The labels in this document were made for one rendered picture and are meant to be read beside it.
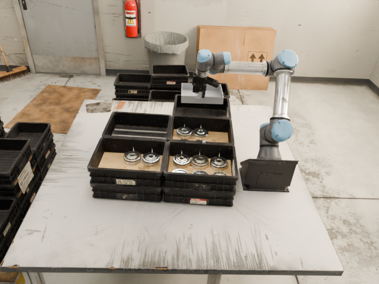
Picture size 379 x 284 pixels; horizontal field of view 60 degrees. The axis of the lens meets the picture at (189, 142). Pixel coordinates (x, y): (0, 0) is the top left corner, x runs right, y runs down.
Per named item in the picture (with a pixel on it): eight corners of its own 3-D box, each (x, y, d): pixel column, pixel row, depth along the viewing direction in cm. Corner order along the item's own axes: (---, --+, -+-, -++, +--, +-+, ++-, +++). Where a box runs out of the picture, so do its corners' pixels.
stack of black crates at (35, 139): (25, 152, 305) (16, 121, 285) (58, 153, 306) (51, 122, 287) (6, 182, 272) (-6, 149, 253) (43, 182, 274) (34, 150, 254)
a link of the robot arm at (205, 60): (214, 56, 181) (199, 57, 179) (212, 71, 190) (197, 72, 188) (210, 47, 186) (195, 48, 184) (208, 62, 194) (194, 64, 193)
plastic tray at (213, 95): (220, 91, 229) (220, 84, 226) (223, 104, 212) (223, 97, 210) (181, 89, 228) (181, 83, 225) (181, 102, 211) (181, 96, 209)
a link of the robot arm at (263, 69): (279, 63, 215) (206, 60, 207) (287, 57, 204) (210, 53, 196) (280, 80, 214) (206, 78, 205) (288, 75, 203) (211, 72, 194)
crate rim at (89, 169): (167, 143, 198) (167, 140, 196) (162, 176, 173) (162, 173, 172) (101, 139, 198) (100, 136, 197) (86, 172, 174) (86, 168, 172)
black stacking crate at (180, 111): (227, 111, 252) (228, 98, 245) (229, 133, 228) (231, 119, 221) (175, 108, 252) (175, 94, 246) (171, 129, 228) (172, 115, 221)
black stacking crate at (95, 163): (167, 156, 203) (167, 141, 197) (162, 189, 179) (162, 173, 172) (102, 152, 203) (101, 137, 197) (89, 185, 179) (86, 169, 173)
